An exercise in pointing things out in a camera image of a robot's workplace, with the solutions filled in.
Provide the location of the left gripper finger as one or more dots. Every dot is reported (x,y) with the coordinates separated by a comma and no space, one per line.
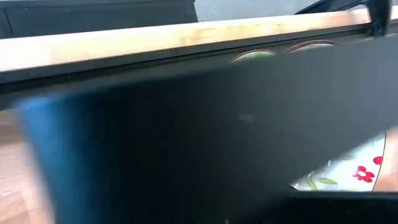
(342,208)

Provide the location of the blue plastic mini bowl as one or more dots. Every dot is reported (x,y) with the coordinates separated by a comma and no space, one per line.
(186,140)

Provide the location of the green plastic mini bowl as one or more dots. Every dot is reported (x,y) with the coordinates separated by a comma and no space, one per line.
(258,55)

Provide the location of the dark grey equipment case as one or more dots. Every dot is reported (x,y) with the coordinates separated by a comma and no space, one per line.
(93,15)

